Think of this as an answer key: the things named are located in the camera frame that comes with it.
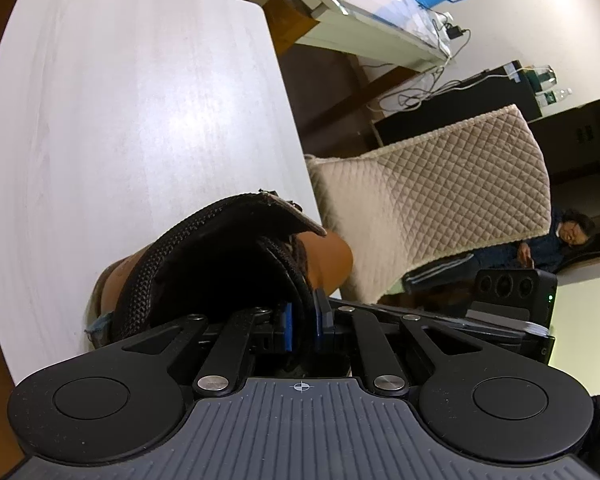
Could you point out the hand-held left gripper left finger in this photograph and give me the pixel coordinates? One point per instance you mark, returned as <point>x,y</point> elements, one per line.
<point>289,327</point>

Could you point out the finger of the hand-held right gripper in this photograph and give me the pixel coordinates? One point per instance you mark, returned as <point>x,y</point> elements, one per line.
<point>380,306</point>

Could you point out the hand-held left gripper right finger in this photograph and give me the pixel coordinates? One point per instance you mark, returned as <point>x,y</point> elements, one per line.
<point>319,320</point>

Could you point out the brown leather boot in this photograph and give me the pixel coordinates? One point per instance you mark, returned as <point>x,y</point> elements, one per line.
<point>330,260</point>

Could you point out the beige quilted sofa cover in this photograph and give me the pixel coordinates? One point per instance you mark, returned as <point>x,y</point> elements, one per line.
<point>430,200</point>

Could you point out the dark wooden door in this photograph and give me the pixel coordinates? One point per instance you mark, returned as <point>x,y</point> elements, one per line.
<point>580,160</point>

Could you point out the black cabinet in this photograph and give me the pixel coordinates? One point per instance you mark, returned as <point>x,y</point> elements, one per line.
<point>430,120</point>

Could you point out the clear plastic water bottle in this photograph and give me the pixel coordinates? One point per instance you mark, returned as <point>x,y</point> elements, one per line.
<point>555,97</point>
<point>542,77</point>

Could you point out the black power adapter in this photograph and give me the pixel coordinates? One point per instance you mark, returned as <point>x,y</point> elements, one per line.
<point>457,32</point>

